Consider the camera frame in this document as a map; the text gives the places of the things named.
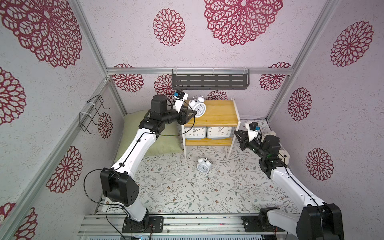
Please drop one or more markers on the dark grey wall shelf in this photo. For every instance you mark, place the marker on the dark grey wall shelf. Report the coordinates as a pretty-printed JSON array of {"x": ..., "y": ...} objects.
[{"x": 210, "y": 81}]

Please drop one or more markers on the grey square alarm clock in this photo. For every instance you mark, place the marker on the grey square alarm clock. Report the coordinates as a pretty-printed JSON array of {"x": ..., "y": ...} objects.
[{"x": 219, "y": 132}]

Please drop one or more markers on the black wire wall rack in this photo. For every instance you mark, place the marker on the black wire wall rack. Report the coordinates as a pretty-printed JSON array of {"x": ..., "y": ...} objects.
[{"x": 86, "y": 118}]

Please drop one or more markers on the wooden white-framed two-tier shelf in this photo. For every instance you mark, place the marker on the wooden white-framed two-tier shelf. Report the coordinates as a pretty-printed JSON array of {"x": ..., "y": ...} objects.
[{"x": 219, "y": 114}]

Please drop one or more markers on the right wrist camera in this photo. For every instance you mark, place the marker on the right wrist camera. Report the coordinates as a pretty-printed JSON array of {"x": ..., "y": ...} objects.
[{"x": 253, "y": 130}]

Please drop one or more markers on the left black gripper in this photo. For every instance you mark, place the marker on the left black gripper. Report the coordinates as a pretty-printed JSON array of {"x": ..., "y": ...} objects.
[{"x": 183, "y": 118}]

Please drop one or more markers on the white teddy bear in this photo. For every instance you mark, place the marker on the white teddy bear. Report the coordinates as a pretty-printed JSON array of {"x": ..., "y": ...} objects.
[{"x": 275, "y": 147}]

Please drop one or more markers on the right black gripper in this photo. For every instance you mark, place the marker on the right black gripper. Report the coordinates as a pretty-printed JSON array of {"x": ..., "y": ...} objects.
[{"x": 249, "y": 142}]

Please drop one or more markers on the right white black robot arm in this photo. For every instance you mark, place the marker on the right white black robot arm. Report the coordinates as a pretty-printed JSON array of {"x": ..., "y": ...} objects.
[{"x": 317, "y": 220}]

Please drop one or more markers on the white twin-bell clock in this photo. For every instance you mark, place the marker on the white twin-bell clock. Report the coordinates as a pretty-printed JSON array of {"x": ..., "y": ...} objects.
[
  {"x": 197, "y": 104},
  {"x": 204, "y": 165}
]

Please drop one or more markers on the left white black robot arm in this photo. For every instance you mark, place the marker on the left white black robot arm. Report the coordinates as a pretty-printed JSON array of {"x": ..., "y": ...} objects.
[{"x": 118, "y": 182}]

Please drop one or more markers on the metal base rail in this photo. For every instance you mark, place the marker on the metal base rail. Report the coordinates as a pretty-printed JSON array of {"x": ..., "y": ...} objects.
[{"x": 172, "y": 224}]

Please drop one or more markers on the grey square clock face-down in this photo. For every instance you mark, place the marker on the grey square clock face-down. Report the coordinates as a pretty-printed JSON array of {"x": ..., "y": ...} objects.
[{"x": 196, "y": 133}]

